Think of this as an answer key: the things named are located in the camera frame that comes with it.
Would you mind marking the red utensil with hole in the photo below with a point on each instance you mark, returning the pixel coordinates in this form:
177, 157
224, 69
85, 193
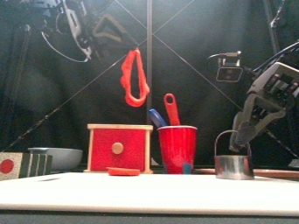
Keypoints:
174, 115

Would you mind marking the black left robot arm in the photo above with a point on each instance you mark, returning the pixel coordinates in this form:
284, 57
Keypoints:
40, 5

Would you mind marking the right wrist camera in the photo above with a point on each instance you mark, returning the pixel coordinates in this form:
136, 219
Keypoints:
229, 73

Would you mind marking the white cutting board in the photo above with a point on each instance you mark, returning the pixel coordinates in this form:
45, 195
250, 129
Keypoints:
156, 192

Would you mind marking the green striped block red dot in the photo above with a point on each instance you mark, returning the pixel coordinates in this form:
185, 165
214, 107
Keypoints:
23, 166

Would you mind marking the red plastic cup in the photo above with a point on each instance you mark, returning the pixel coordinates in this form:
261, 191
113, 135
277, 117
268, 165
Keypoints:
177, 145

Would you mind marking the vertical black frame post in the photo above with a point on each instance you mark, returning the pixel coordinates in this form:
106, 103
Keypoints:
150, 17

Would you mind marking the blue spatula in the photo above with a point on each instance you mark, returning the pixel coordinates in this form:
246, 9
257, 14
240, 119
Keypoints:
157, 116

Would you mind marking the wooden box with slot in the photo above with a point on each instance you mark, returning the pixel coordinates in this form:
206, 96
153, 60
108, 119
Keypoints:
117, 127

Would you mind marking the red drawer with wooden knob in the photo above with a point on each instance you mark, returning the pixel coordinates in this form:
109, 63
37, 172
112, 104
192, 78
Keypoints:
105, 151

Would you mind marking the black frame pole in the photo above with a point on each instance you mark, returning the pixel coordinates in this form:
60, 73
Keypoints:
273, 23

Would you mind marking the grey-blue bowl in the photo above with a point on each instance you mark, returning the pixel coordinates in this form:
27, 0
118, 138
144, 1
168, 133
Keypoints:
65, 159

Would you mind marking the red dough disc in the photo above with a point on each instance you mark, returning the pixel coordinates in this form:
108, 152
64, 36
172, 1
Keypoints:
124, 171

